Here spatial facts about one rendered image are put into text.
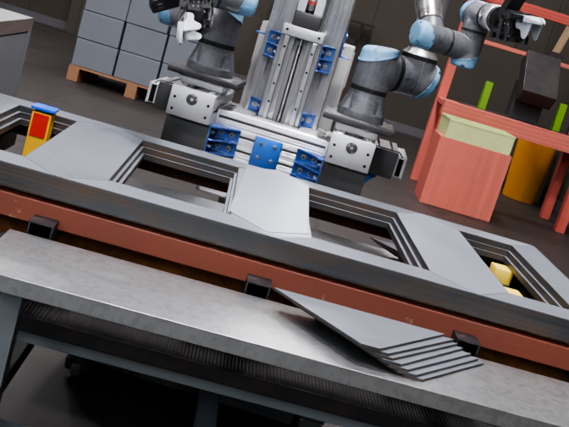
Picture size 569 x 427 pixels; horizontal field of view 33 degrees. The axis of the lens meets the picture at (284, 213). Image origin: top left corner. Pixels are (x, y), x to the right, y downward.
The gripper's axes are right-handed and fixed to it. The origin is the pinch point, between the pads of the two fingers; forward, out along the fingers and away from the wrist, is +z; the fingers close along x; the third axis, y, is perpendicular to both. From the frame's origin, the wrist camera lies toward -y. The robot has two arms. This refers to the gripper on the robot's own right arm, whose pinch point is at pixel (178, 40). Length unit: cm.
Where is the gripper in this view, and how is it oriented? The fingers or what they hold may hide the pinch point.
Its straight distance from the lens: 246.0
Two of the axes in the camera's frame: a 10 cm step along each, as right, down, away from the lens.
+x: -0.3, 5.6, 8.3
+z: -0.8, 8.2, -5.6
